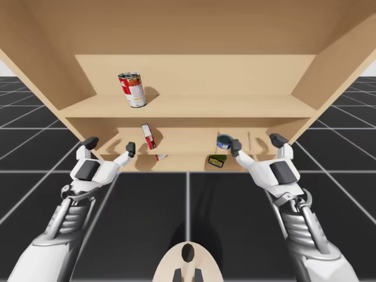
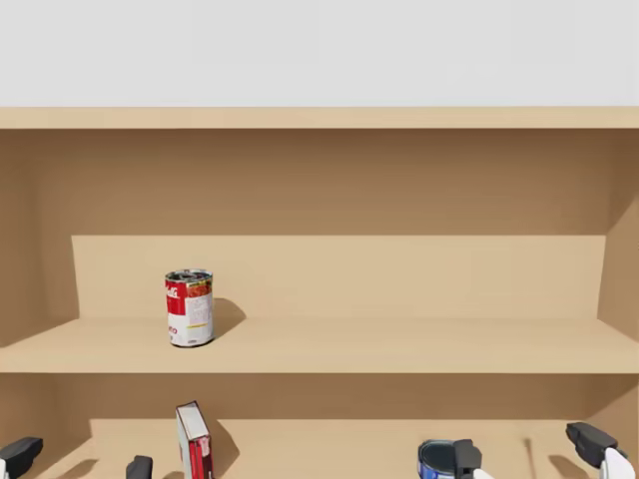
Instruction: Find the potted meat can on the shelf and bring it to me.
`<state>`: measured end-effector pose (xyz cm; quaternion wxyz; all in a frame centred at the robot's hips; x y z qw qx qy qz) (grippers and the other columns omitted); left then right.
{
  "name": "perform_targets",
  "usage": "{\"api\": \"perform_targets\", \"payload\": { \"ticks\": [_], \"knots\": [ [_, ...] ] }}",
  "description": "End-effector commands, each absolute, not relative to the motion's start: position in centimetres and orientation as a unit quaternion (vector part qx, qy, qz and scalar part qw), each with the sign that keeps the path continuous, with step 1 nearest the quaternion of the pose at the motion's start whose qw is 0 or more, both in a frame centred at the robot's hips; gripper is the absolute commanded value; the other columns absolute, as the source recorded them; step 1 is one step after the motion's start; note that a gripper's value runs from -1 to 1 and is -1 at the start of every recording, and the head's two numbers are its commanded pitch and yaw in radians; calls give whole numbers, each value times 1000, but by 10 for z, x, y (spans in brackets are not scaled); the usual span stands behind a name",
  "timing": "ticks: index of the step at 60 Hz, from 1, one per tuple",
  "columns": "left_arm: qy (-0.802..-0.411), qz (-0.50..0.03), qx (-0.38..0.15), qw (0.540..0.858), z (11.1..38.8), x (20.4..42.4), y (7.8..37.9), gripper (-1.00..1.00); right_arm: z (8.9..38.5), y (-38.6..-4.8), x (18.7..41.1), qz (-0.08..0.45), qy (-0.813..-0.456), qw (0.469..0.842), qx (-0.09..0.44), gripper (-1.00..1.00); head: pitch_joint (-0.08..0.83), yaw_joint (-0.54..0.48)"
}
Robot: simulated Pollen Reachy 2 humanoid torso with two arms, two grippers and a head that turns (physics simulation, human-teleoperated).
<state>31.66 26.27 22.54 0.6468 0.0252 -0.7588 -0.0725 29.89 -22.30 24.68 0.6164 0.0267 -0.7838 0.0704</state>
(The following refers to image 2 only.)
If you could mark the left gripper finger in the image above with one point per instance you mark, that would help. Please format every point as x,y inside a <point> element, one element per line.
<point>24,451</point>
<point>139,468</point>

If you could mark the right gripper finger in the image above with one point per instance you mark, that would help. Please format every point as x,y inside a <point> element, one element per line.
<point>466,456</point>
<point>591,441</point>

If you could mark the blue flat can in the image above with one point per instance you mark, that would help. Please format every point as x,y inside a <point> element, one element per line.
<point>435,461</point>

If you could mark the red and white can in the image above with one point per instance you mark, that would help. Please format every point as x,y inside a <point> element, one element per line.
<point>190,312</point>

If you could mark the pale wooden shelf unit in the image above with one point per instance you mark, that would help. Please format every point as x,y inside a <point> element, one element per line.
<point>349,199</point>

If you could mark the red and white carton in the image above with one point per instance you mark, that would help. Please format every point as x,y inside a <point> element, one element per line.
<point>192,439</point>

